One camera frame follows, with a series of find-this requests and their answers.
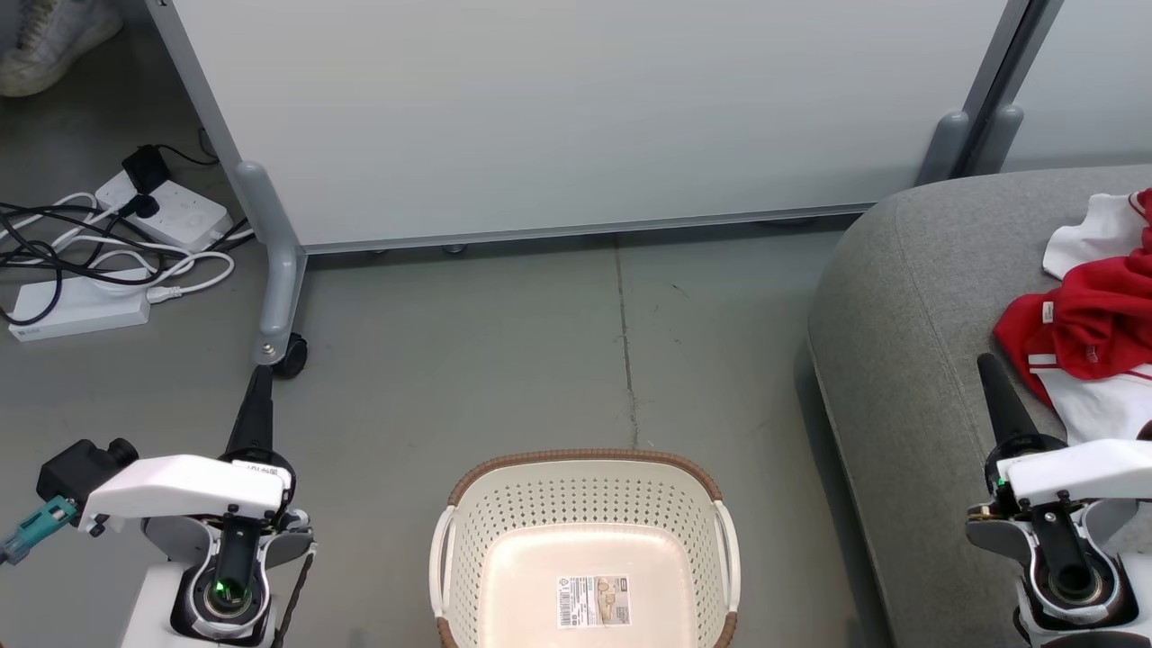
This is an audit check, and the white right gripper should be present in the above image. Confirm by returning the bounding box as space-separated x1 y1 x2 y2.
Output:
976 352 1152 508

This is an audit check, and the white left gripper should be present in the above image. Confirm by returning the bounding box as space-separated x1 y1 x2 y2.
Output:
79 364 296 534

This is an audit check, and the red and white garment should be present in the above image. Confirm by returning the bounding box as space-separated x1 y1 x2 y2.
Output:
994 187 1152 446

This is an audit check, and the cream laundry basket brown rim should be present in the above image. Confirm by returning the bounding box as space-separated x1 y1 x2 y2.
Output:
429 448 742 648

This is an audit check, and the black caster wheel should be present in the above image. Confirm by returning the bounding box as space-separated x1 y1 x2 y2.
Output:
273 333 309 379

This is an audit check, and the grey partition foot with caster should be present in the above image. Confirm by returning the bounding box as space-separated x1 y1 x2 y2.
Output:
234 160 309 366

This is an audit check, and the grey fabric sofa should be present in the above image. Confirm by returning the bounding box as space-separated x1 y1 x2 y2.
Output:
807 165 1152 648

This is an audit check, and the long plain white power strip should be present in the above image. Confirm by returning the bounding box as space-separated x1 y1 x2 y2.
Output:
7 268 152 344

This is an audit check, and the white power strip with adapter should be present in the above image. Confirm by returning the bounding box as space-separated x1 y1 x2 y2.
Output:
94 171 234 254

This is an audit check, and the black power adapter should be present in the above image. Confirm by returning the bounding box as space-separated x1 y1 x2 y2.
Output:
121 144 170 194

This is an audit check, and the narrow white partition panel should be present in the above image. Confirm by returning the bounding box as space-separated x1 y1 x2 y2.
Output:
1003 0 1152 174

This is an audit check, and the white barcode label sticker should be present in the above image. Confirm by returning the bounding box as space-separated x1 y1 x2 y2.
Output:
556 574 632 629

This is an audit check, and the white shoe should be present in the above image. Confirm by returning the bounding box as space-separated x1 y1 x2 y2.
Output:
0 0 124 98

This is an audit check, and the large white partition panel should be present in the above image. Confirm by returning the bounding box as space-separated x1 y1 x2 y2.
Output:
148 0 1036 255

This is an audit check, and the white cable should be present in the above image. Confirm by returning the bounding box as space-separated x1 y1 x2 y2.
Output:
67 236 237 304
0 192 100 239

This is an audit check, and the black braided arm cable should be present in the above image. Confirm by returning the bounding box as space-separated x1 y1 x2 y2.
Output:
270 549 318 648

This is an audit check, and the teal cable connector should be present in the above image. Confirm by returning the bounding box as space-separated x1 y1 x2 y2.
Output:
0 495 79 566

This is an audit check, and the thin black cable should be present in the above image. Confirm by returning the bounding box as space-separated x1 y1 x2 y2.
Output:
0 225 257 327

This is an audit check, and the thick black cable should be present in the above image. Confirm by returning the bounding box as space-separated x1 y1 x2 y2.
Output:
0 200 161 237

